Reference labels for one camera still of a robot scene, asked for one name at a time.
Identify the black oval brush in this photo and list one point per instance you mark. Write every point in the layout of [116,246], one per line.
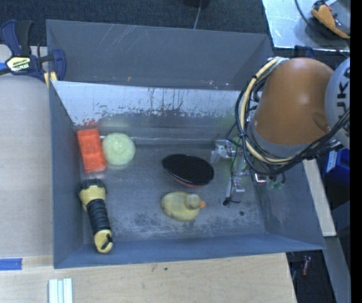
[189,169]

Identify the grey metal bin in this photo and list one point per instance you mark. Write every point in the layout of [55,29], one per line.
[155,207]

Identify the yellow rubber duck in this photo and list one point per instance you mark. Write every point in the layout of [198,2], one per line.
[179,206]

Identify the pale green round scrubber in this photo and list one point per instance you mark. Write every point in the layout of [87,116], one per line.
[119,149]

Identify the orange toy brick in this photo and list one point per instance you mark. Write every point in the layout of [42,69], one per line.
[90,150]

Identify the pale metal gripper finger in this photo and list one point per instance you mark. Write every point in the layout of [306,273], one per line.
[237,193]
[221,150]

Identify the pale wood board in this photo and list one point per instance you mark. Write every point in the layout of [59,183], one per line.
[20,169]

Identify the yellow and black flashlight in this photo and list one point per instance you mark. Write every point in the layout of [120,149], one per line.
[97,211]

